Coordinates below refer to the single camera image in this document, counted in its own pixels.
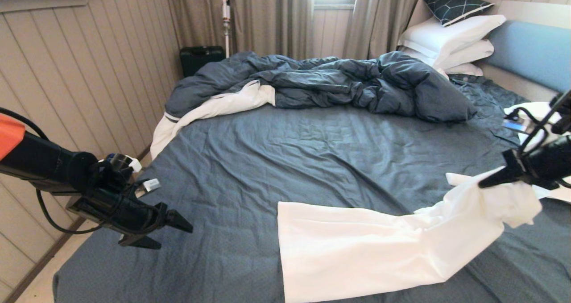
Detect dark blue crumpled duvet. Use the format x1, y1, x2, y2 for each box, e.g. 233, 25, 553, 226
151, 50, 478, 160

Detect white loose pillow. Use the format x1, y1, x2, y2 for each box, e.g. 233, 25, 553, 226
504, 101, 571, 203

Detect blue padded headboard cushion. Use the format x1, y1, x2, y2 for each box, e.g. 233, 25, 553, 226
484, 20, 571, 94

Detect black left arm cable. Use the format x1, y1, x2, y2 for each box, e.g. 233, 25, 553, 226
0, 108, 105, 235

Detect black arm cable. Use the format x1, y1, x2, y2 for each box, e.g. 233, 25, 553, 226
509, 91, 571, 190
0, 108, 105, 235

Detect white T-shirt with blue print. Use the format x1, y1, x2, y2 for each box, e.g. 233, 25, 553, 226
277, 167, 542, 303

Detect beige headboard frame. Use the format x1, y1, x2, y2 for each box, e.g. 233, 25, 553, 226
404, 0, 571, 105

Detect narrow beige curtain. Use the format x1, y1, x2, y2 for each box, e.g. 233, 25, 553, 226
343, 0, 467, 61

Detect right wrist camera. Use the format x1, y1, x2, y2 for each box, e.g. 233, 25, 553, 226
502, 108, 550, 152

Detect black hard case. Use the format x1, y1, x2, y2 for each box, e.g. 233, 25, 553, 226
180, 45, 226, 77

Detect white stick vacuum cleaner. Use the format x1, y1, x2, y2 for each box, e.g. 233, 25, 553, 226
222, 0, 232, 58

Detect flat white stacked pillow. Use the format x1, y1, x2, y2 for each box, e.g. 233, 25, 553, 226
444, 62, 484, 76

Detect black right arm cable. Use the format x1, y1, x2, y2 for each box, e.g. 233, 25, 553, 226
509, 91, 571, 190

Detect wide beige curtain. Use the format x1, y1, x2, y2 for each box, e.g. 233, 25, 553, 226
165, 0, 314, 78

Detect large white stacked pillow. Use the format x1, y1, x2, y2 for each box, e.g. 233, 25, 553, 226
398, 14, 507, 65

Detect dark geometric patterned cushion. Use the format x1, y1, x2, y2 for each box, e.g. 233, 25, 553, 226
422, 0, 495, 27

